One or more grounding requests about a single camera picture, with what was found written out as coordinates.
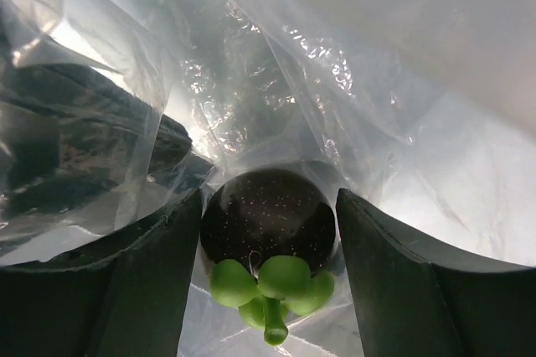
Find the dark fake eggplant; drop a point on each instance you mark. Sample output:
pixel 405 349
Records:
pixel 267 237

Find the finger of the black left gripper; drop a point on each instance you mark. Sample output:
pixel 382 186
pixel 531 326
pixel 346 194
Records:
pixel 71 138

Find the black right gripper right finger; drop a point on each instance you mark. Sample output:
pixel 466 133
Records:
pixel 414 295

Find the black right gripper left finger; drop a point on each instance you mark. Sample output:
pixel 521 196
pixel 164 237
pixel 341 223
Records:
pixel 122 295

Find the clear orange zip top bag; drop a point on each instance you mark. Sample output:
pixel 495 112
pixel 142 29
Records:
pixel 424 108

